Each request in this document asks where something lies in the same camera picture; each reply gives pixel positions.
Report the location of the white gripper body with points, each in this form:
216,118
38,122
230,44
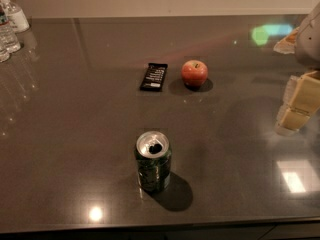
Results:
309,42

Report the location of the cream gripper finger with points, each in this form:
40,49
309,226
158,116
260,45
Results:
301,100
287,44

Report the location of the red apple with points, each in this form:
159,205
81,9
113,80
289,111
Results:
194,73

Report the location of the green soda can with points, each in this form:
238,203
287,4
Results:
153,157

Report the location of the black candy bar wrapper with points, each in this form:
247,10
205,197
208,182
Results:
154,77

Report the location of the white sanitizer pump bottle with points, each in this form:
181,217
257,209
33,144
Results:
15,15

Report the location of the clear plastic water bottle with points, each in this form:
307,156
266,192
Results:
7,35

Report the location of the clear bottle at edge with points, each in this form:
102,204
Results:
4,54

